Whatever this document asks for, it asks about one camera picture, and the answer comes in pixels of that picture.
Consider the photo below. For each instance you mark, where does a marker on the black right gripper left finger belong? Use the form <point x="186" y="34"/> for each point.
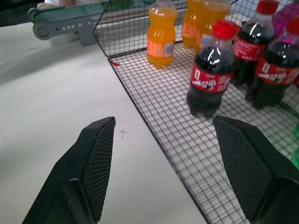
<point x="77" y="177"/>

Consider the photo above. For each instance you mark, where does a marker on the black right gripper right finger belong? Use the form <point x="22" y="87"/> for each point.
<point x="254" y="170"/>

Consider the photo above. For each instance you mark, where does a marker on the white-gloved person's hand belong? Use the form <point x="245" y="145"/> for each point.
<point x="47" y="4"/>

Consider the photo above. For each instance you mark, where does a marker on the green drink bottle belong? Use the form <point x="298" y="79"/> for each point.
<point x="295" y="154"/>

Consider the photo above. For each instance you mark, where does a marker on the red-capped cola bottle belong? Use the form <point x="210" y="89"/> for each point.
<point x="251" y="44"/>
<point x="211" y="74"/>
<point x="273" y="72"/>

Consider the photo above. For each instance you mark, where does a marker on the orange soda bottle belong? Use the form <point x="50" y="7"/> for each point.
<point x="209" y="25"/>
<point x="161" y="35"/>
<point x="190" y="23"/>

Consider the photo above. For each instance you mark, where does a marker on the purple drink bottle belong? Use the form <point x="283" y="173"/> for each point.
<point x="286" y="14"/>

